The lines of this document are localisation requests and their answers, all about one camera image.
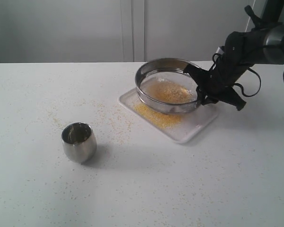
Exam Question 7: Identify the round stainless steel sieve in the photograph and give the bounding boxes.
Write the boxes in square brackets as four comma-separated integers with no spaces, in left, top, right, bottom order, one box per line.
[135,58,200,114]

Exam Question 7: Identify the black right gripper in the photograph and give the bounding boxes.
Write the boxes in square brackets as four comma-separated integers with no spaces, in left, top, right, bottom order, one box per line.
[183,30,267,111]

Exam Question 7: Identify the white plastic tray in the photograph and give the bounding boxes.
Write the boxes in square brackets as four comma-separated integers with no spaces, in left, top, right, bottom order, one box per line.
[118,89,219,144]

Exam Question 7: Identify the sifted yellow millet pile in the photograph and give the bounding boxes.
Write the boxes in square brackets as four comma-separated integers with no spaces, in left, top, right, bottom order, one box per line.
[134,103,183,129]

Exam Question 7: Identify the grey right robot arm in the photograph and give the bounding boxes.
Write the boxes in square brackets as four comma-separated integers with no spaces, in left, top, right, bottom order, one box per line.
[184,25,284,111]

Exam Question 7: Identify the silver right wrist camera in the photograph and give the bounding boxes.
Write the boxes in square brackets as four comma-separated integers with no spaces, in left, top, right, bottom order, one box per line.
[215,46,225,55]

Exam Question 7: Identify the white cabinet doors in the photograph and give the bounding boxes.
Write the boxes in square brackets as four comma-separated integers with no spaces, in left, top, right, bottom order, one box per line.
[0,0,265,63]

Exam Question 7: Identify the yellow millet grains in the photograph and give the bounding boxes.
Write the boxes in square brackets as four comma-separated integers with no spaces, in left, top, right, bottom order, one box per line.
[146,81,193,104]

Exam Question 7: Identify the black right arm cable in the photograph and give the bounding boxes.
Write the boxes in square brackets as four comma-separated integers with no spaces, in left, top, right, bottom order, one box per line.
[212,4,284,98]

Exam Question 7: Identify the stainless steel cup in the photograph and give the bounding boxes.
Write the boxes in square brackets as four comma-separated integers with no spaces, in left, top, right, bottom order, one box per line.
[61,122,97,164]

